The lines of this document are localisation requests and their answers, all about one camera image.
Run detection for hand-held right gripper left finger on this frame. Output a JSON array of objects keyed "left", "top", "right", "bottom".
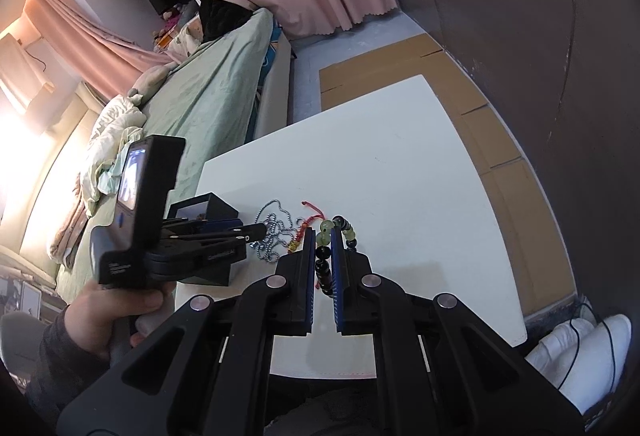
[{"left": 55, "top": 230, "right": 318, "bottom": 436}]

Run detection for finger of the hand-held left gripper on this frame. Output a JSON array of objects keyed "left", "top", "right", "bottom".
[
  {"left": 162, "top": 216, "right": 242, "bottom": 233},
  {"left": 165, "top": 222, "right": 267, "bottom": 251}
]

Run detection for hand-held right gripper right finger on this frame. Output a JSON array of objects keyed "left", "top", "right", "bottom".
[{"left": 330, "top": 231, "right": 586, "bottom": 436}]

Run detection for black jewelry box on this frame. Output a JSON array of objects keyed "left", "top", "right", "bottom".
[{"left": 169, "top": 193, "right": 247, "bottom": 287}]

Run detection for green black bead bracelet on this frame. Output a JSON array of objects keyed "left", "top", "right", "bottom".
[{"left": 314, "top": 215, "right": 361, "bottom": 299}]

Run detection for silver ball chain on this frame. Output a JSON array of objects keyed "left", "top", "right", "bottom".
[{"left": 252, "top": 200, "right": 301, "bottom": 263}]

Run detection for person's left forearm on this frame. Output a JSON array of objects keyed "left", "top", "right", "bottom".
[{"left": 25, "top": 311, "right": 113, "bottom": 422}]

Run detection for person's left hand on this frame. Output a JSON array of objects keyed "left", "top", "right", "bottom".
[{"left": 62, "top": 281, "right": 166, "bottom": 362}]

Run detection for pale green cloth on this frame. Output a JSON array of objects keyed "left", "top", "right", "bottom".
[{"left": 95, "top": 161, "right": 126, "bottom": 197}]

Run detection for cream duvet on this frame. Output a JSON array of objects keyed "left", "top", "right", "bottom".
[{"left": 80, "top": 93, "right": 148, "bottom": 217}]

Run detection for pink blanket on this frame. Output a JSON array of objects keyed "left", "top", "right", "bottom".
[{"left": 47, "top": 176, "right": 93, "bottom": 261}]

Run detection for cream headboard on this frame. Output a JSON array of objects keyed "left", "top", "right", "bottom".
[{"left": 0, "top": 80, "right": 101, "bottom": 277}]

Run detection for green bed sheet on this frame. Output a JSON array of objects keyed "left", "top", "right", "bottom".
[{"left": 55, "top": 8, "right": 276, "bottom": 287}]

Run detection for grey plush pillow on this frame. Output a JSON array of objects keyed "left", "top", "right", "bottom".
[{"left": 127, "top": 63, "right": 173, "bottom": 104}]

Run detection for white table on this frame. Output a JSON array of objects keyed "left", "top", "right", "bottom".
[{"left": 174, "top": 74, "right": 528, "bottom": 379}]

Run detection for person's dark trousers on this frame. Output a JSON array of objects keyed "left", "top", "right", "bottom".
[{"left": 265, "top": 376, "right": 381, "bottom": 436}]

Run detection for cream bed base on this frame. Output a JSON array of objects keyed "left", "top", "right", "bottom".
[{"left": 247, "top": 36, "right": 296, "bottom": 144}]

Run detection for patterned pillow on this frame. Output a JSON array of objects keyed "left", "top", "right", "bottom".
[{"left": 167, "top": 23, "right": 206, "bottom": 61}]

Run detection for heap of plush toys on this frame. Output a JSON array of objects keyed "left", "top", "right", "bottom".
[{"left": 152, "top": 0, "right": 203, "bottom": 51}]

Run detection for cartoon printed bedsheet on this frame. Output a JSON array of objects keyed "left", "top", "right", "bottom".
[{"left": 257, "top": 20, "right": 282, "bottom": 81}]

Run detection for black cloth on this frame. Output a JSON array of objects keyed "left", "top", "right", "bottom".
[{"left": 197, "top": 0, "right": 258, "bottom": 44}]

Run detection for cardboard sheet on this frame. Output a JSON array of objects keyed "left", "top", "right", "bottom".
[{"left": 319, "top": 32, "right": 586, "bottom": 317}]

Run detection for red cord bracelet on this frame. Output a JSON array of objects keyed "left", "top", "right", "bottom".
[{"left": 286, "top": 201, "right": 326, "bottom": 254}]

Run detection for black cable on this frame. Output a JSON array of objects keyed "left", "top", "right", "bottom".
[{"left": 557, "top": 301, "right": 618, "bottom": 392}]

